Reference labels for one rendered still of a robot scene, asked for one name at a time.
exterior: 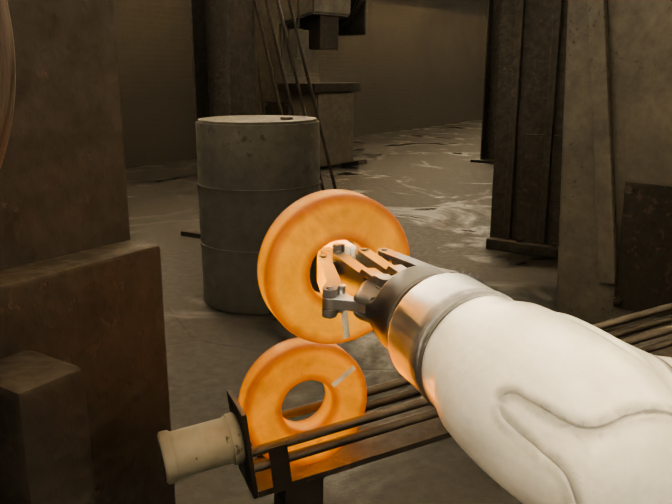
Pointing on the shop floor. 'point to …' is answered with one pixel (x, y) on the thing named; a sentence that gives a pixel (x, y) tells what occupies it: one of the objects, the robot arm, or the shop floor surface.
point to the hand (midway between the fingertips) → (336, 252)
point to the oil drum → (249, 197)
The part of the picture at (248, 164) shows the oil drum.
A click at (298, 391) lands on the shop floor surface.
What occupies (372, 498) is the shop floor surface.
